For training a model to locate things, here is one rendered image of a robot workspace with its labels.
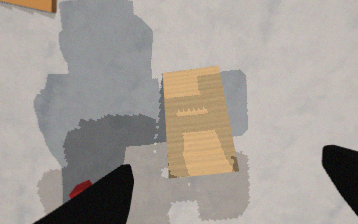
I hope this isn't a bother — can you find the red block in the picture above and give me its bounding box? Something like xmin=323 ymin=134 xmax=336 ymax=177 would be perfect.
xmin=69 ymin=180 xmax=93 ymax=199

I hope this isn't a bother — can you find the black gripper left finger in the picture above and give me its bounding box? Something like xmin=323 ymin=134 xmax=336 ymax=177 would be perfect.
xmin=31 ymin=164 xmax=134 ymax=224

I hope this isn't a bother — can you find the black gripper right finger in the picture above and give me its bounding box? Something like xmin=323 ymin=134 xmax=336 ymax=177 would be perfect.
xmin=321 ymin=145 xmax=358 ymax=217

